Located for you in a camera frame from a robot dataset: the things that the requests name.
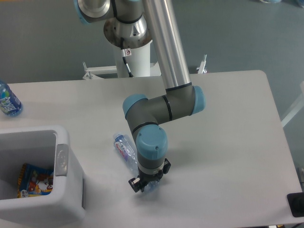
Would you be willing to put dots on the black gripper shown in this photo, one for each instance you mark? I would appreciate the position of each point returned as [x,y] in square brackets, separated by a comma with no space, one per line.
[143,179]

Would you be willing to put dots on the crushed clear plastic bottle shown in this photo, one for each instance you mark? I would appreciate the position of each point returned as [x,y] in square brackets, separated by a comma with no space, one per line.
[124,145]

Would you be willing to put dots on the blue snack wrapper bag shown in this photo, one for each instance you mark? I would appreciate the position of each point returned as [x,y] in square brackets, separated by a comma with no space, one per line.
[34,181]

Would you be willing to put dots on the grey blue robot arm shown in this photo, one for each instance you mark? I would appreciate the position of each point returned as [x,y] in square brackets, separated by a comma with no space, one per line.
[182,98]

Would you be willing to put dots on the white trash can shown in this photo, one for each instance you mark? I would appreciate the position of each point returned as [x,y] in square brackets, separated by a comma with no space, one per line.
[46,147]

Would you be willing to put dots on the black device at table edge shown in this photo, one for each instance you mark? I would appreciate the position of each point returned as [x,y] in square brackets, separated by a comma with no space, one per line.
[296,204]

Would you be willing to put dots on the blue labelled drink bottle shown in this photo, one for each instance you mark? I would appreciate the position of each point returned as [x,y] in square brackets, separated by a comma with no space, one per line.
[10,105]

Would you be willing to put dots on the white frame leg right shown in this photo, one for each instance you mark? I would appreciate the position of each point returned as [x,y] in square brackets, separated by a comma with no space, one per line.
[294,108]

